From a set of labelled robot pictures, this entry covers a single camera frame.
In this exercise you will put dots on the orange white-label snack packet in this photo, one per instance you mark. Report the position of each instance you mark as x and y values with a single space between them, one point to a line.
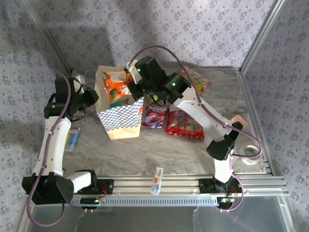
116 83

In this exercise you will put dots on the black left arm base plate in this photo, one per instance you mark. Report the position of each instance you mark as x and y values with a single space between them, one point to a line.
109 186

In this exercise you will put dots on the clear tape roll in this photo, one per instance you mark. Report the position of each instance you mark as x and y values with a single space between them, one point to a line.
251 162

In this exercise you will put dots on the purple snack packet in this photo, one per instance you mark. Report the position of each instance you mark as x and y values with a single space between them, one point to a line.
154 118

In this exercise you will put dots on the grey metal panel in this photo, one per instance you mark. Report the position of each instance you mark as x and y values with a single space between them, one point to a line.
169 220

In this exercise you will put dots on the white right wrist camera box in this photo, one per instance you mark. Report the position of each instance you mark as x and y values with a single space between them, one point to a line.
132 71

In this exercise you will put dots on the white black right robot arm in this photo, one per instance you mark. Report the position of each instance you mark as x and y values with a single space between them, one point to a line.
200 113

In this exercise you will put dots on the small clear plastic box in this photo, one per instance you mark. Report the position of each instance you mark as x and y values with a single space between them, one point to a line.
157 180

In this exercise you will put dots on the brown blue checked paper bag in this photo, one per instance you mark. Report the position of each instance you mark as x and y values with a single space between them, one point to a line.
120 120

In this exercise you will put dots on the large red clear snack bag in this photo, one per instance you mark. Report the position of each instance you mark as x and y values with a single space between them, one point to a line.
183 128

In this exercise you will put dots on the aluminium table side rail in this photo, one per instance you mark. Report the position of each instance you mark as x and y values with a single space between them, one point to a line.
248 96

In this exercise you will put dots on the black controller board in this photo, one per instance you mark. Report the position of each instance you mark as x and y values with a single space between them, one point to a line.
225 202
89 201

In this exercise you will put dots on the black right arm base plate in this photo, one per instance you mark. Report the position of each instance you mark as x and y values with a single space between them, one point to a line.
204 187

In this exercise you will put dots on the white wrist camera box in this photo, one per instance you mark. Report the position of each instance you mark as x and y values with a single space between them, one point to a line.
78 83
132 71

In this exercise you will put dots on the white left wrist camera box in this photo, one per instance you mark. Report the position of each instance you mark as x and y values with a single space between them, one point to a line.
78 83

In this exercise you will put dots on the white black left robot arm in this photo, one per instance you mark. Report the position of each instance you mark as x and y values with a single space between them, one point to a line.
54 145

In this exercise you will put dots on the black left controller board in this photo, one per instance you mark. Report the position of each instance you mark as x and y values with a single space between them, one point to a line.
89 201

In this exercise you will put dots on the black right controller board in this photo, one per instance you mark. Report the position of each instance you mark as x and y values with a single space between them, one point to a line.
225 202

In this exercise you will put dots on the rainbow crayon pack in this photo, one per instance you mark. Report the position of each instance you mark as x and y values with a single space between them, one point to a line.
73 141

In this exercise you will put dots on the red fruit candy bag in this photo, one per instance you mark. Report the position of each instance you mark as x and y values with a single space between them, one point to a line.
201 84

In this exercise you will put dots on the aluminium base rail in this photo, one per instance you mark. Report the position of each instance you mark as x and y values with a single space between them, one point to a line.
178 184

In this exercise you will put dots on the aluminium frame post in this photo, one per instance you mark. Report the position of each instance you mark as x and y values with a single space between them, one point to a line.
262 36
50 36

